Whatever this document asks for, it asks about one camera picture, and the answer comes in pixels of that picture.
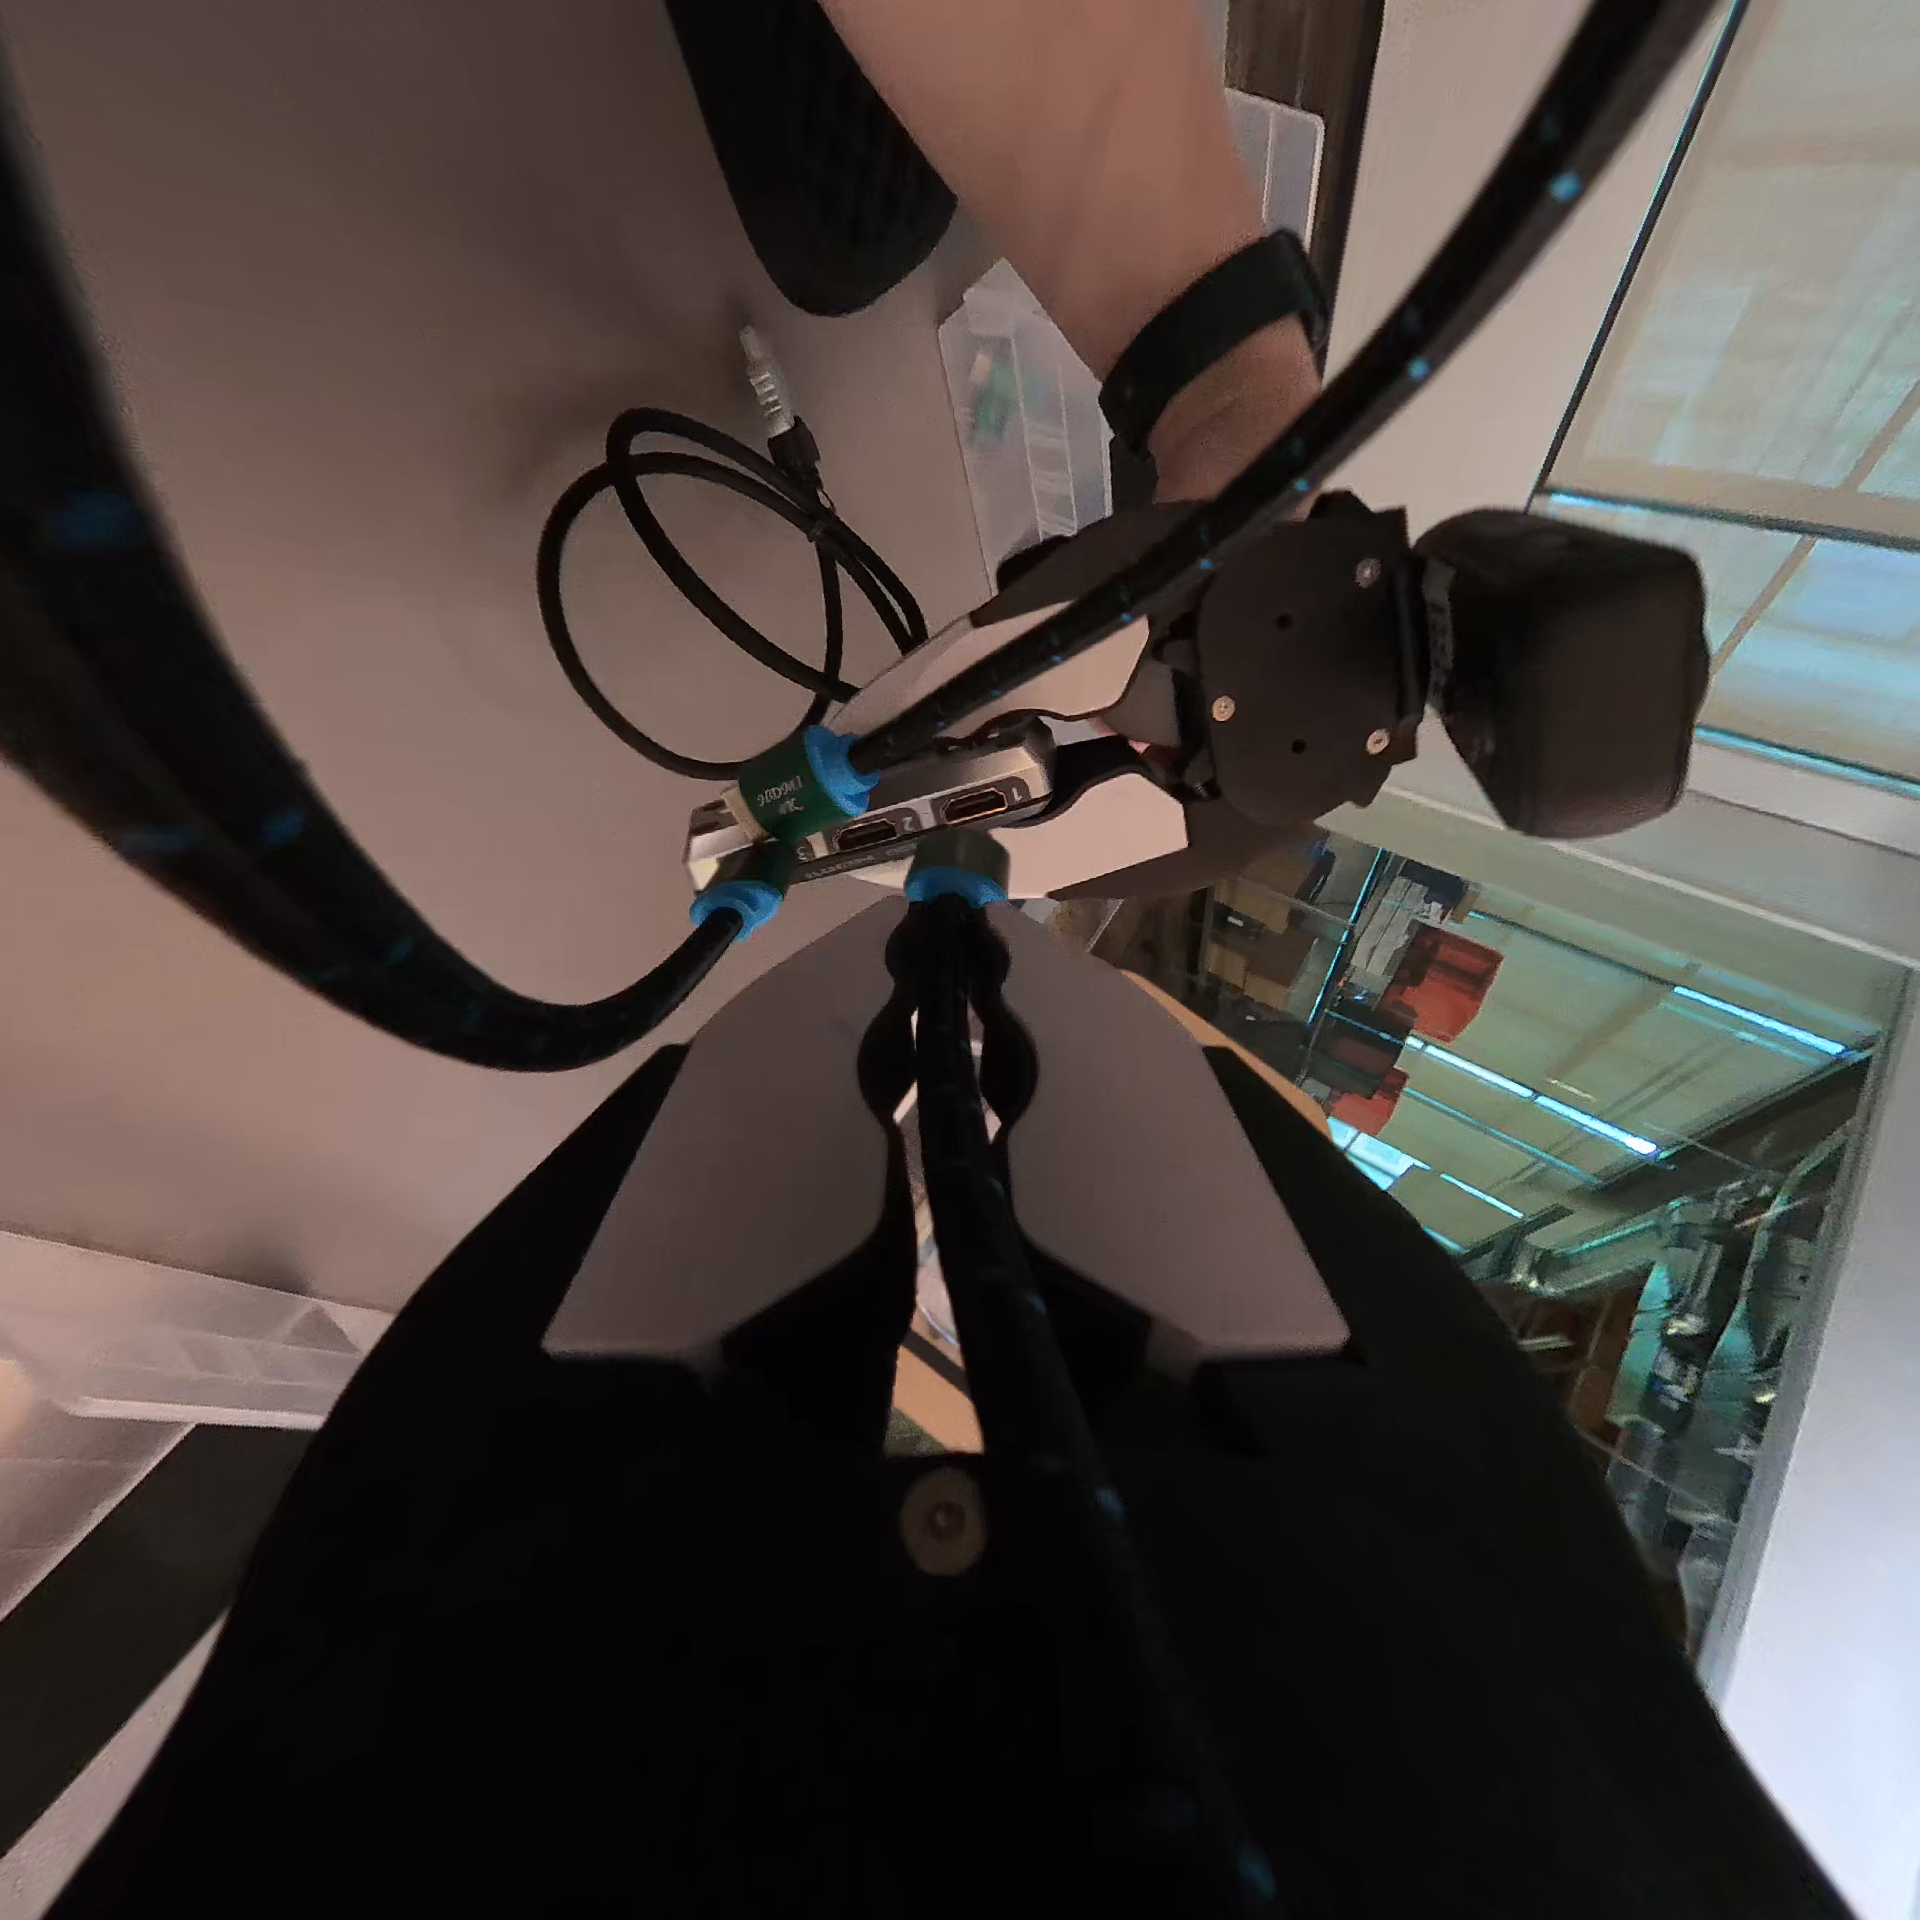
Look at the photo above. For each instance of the silver HDMI hub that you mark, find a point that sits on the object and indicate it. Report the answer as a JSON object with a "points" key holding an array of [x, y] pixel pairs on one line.
{"points": [[918, 810]]}

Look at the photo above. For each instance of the red storage bin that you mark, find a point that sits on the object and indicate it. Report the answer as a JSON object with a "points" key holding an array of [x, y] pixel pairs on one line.
{"points": [[1426, 975]]}

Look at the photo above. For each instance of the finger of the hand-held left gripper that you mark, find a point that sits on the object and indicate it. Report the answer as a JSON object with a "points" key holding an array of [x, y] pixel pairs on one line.
{"points": [[1139, 832], [1078, 675]]}

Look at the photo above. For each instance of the person's left hand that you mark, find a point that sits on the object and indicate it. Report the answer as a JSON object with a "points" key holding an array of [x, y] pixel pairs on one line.
{"points": [[1245, 436]]}

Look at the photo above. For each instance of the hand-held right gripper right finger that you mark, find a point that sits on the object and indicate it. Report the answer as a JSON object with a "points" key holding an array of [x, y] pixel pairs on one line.
{"points": [[1155, 1187]]}

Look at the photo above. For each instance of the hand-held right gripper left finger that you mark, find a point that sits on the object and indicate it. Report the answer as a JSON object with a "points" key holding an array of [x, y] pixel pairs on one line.
{"points": [[719, 1187]]}

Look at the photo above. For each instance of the black mesh wrist rest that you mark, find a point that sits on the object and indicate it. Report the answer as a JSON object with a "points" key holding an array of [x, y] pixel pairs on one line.
{"points": [[808, 150]]}

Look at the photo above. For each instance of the person's left forearm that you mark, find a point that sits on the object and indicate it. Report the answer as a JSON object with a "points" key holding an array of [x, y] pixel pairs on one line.
{"points": [[1050, 134]]}

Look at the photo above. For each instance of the black wristband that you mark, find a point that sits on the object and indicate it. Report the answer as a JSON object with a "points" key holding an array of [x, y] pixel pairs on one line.
{"points": [[1200, 321]]}

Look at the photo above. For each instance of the clear plastic bin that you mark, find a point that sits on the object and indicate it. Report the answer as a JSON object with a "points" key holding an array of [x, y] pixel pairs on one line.
{"points": [[1018, 451]]}

